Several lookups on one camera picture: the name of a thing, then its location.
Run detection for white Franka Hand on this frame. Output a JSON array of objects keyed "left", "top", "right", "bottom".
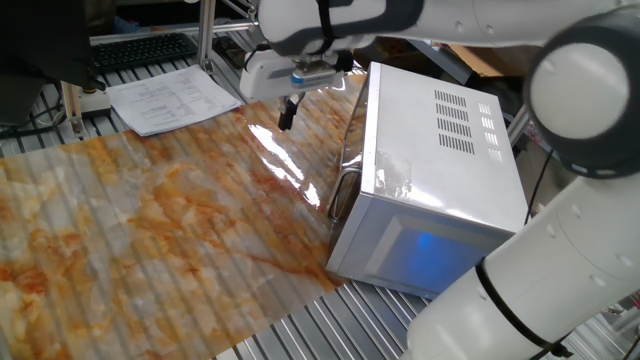
[{"left": 239, "top": 49, "right": 347, "bottom": 133}]

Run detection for black glass microwave door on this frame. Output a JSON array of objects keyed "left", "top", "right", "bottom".
[{"left": 327, "top": 69, "right": 374, "bottom": 224}]

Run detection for silver microwave oven body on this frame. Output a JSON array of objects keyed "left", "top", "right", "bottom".
[{"left": 324, "top": 61, "right": 530, "bottom": 300}]

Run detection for black smartphone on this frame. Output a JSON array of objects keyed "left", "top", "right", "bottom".
[{"left": 212, "top": 35, "right": 254, "bottom": 70}]

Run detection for printed white paper sheets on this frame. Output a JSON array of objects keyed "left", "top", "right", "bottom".
[{"left": 105, "top": 64, "right": 244, "bottom": 138}]

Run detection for black computer keyboard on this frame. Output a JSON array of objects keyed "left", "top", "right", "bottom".
[{"left": 91, "top": 32, "right": 199, "bottom": 74}]

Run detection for orange marble pattern mat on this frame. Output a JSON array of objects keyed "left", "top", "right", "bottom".
[{"left": 0, "top": 74, "right": 369, "bottom": 360}]

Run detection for blue fabric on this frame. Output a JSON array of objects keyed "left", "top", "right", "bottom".
[{"left": 110, "top": 14, "right": 151, "bottom": 35}]

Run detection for brown cardboard box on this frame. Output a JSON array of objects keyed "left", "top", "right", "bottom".
[{"left": 447, "top": 43, "right": 539, "bottom": 79}]

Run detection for white emergency stop box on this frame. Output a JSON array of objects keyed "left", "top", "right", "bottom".
[{"left": 78, "top": 87, "right": 113, "bottom": 120}]

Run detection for slanted aluminium strut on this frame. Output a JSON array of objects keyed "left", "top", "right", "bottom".
[{"left": 506, "top": 104, "right": 531, "bottom": 147}]

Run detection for black monitor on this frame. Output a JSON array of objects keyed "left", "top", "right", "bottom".
[{"left": 0, "top": 0, "right": 107, "bottom": 126}]

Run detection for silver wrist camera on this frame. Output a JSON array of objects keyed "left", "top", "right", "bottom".
[{"left": 291, "top": 62, "right": 346, "bottom": 91}]

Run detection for black camera cable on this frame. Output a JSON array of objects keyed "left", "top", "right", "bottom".
[{"left": 243, "top": 42, "right": 274, "bottom": 71}]

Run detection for aluminium frame post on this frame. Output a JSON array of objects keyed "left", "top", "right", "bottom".
[{"left": 196, "top": 0, "right": 219, "bottom": 75}]

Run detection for aluminium frame rail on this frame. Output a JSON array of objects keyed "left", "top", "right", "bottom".
[{"left": 89, "top": 19, "right": 262, "bottom": 47}]

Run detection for light wooden bracket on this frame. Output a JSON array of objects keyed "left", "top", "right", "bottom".
[{"left": 60, "top": 80, "right": 86, "bottom": 139}]

